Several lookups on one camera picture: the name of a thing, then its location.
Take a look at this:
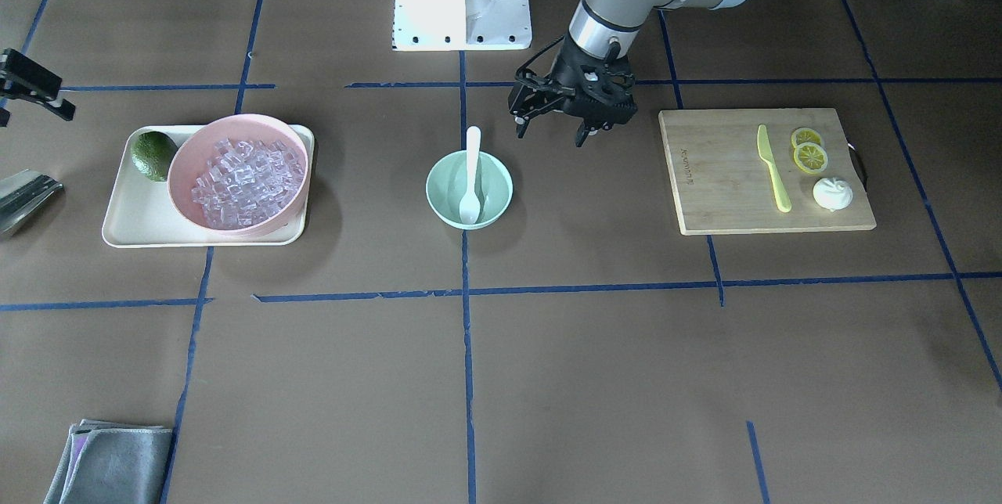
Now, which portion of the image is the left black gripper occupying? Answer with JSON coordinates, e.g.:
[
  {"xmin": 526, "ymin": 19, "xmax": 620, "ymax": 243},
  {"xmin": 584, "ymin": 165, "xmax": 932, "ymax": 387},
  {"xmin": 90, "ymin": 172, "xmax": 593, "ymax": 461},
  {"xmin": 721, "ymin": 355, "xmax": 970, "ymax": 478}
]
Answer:
[{"xmin": 509, "ymin": 36, "xmax": 637, "ymax": 148}]

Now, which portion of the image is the lemon slice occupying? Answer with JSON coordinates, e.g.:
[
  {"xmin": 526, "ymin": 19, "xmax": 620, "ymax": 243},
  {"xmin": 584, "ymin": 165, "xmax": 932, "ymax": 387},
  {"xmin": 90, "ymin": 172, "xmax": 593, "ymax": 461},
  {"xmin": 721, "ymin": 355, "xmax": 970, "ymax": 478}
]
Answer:
[
  {"xmin": 791, "ymin": 127, "xmax": 824, "ymax": 148},
  {"xmin": 792, "ymin": 142, "xmax": 829, "ymax": 175}
]

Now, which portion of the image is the green bowl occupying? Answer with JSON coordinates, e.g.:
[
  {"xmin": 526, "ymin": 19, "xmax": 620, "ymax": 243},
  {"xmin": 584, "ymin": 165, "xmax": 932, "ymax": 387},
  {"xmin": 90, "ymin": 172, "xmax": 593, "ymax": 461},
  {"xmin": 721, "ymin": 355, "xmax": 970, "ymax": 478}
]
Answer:
[{"xmin": 425, "ymin": 150, "xmax": 514, "ymax": 232}]

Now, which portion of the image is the green lime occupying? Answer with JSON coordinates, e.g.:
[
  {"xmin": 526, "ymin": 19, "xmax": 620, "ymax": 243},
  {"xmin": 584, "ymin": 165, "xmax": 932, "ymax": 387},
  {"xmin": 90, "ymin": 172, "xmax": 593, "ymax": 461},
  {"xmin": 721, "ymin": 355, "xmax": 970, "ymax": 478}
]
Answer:
[{"xmin": 129, "ymin": 131, "xmax": 178, "ymax": 182}]

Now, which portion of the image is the steel ice scoop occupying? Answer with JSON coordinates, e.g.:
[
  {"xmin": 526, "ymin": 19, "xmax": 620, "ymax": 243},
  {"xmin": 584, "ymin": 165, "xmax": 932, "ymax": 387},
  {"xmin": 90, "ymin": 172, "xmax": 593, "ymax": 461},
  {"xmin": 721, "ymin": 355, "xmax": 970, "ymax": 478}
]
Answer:
[{"xmin": 1, "ymin": 169, "xmax": 64, "ymax": 241}]

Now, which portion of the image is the white plastic spoon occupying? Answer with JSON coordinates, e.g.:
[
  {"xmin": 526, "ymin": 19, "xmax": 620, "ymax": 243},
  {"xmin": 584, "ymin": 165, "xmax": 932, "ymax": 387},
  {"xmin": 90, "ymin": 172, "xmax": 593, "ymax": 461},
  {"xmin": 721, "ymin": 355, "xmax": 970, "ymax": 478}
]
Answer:
[{"xmin": 459, "ymin": 125, "xmax": 481, "ymax": 225}]

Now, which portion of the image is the pink bowl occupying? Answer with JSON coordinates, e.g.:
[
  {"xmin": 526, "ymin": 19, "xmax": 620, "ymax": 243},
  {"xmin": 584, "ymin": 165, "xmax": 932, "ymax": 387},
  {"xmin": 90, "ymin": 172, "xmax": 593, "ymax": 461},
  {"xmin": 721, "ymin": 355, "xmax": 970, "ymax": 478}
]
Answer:
[{"xmin": 166, "ymin": 114, "xmax": 315, "ymax": 245}]

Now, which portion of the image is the grey folded cloth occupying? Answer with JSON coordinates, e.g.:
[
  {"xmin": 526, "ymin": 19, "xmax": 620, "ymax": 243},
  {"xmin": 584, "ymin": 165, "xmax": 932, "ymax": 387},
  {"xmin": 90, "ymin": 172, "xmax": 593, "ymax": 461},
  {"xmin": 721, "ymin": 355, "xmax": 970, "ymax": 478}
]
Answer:
[{"xmin": 43, "ymin": 419, "xmax": 173, "ymax": 503}]

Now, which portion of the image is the clear ice cubes pile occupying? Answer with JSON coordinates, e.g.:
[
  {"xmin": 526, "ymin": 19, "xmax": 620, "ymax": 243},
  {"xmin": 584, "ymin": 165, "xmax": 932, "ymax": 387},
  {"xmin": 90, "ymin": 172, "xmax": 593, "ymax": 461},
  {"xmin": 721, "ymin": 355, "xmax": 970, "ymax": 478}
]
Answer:
[{"xmin": 189, "ymin": 138, "xmax": 305, "ymax": 230}]

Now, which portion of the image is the bamboo cutting board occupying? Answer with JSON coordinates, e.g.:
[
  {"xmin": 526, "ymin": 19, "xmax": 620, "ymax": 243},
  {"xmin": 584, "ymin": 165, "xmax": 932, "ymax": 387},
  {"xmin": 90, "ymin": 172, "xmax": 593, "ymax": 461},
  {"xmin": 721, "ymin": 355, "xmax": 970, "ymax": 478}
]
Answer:
[{"xmin": 658, "ymin": 108, "xmax": 877, "ymax": 236}]

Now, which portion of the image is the upper lemon slice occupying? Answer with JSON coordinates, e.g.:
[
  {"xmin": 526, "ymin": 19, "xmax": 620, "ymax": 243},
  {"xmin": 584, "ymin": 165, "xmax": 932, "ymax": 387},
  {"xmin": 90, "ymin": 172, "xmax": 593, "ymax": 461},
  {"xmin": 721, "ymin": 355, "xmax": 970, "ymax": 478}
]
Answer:
[{"xmin": 792, "ymin": 142, "xmax": 829, "ymax": 175}]

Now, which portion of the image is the lower lemon slice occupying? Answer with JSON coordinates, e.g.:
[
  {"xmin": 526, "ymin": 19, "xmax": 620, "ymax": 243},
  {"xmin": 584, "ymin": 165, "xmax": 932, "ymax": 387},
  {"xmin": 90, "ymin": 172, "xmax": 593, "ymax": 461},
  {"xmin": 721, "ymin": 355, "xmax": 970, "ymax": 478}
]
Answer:
[{"xmin": 791, "ymin": 127, "xmax": 824, "ymax": 148}]

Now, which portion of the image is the cream plastic tray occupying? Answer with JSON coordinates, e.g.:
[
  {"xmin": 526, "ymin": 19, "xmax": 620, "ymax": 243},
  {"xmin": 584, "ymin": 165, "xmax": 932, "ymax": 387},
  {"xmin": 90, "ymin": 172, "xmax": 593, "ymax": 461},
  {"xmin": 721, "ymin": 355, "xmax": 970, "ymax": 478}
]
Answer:
[{"xmin": 103, "ymin": 124, "xmax": 310, "ymax": 248}]

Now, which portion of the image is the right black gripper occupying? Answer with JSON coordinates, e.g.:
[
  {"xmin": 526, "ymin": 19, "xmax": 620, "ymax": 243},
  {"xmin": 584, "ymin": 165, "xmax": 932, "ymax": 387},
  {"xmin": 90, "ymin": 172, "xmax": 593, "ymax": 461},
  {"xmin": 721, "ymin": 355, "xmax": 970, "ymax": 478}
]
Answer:
[{"xmin": 1, "ymin": 49, "xmax": 76, "ymax": 121}]

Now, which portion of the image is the yellow plastic knife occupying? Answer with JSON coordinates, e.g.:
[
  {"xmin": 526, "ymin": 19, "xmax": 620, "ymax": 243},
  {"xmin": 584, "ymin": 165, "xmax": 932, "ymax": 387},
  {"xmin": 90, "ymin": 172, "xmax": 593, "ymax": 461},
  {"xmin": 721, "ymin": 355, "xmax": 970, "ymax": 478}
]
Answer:
[{"xmin": 756, "ymin": 124, "xmax": 792, "ymax": 213}]

